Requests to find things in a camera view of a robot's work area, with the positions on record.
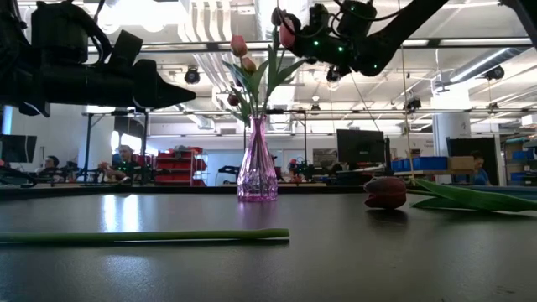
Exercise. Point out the black computer monitor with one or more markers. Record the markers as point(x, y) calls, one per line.
point(360, 146)
point(17, 147)

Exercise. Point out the person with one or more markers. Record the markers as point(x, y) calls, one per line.
point(479, 172)
point(124, 161)
point(50, 163)

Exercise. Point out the cardboard box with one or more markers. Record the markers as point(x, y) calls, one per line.
point(461, 162)

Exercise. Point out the black table mat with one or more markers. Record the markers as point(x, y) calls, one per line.
point(377, 260)

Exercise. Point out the rig crossbar with light strips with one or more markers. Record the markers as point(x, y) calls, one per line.
point(461, 42)

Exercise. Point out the blue storage bins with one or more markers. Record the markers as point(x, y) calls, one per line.
point(419, 162)

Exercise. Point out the pink glass vase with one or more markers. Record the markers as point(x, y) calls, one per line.
point(257, 168)

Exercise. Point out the dark magenta artificial tulip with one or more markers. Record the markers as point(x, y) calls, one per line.
point(233, 99)
point(386, 193)

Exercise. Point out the cream white artificial tulip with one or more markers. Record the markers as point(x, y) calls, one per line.
point(248, 65)

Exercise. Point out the background black robot arm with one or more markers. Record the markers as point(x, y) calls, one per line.
point(228, 170)

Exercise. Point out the red storage cabinet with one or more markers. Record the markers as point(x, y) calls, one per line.
point(180, 165)

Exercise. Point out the black board panel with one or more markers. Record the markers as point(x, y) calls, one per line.
point(465, 147)

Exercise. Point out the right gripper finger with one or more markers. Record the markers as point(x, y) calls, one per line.
point(282, 14)
point(303, 53)

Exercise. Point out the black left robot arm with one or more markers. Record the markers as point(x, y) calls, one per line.
point(12, 63)

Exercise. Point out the black metal rack frame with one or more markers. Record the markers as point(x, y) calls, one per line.
point(88, 142)

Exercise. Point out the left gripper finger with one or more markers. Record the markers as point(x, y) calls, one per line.
point(159, 90)

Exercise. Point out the black ceiling spotlight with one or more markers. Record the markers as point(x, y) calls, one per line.
point(495, 72)
point(333, 75)
point(192, 75)

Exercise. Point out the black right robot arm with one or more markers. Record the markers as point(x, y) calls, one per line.
point(398, 27)

